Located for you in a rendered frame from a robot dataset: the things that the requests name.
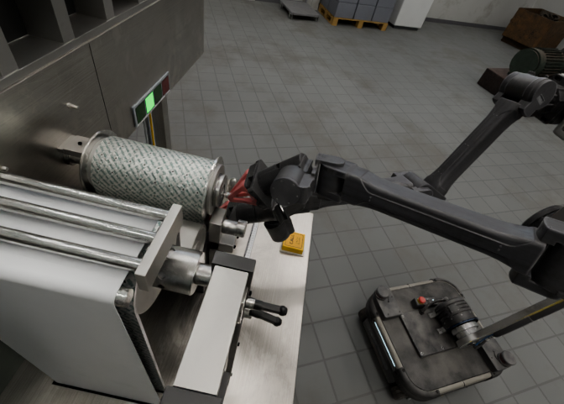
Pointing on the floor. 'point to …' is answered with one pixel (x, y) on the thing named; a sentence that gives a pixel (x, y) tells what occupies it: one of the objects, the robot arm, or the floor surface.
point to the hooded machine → (413, 4)
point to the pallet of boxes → (359, 2)
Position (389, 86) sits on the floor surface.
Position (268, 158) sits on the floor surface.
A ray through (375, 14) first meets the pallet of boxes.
